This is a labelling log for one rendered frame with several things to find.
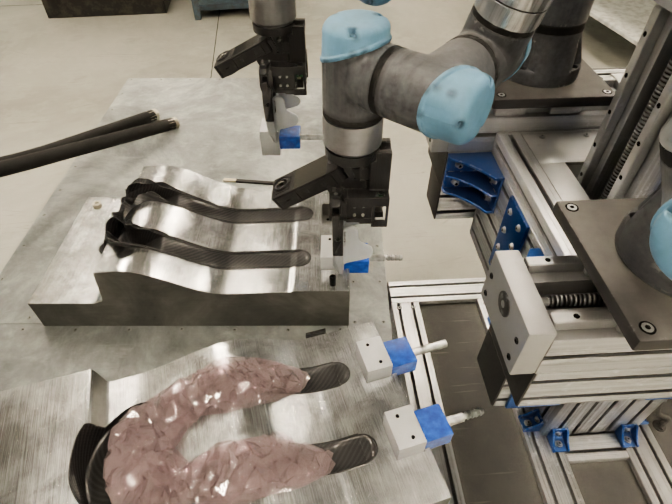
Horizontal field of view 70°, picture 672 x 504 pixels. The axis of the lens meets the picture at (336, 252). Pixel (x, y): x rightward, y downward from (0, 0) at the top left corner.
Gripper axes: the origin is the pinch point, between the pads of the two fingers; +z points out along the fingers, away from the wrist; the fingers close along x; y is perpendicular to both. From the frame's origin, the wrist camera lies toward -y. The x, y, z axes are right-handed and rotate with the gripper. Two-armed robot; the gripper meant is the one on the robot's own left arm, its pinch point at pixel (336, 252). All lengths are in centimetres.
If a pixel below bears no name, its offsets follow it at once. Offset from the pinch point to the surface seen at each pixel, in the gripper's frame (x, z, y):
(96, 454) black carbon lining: -30.3, 3.5, -28.7
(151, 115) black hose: 56, 8, -47
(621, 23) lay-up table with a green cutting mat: 271, 64, 187
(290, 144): 27.1, -2.3, -8.8
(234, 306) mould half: -6.9, 5.2, -15.9
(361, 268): -2.1, 1.6, 4.0
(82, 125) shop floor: 189, 90, -145
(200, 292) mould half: -6.9, 1.7, -20.5
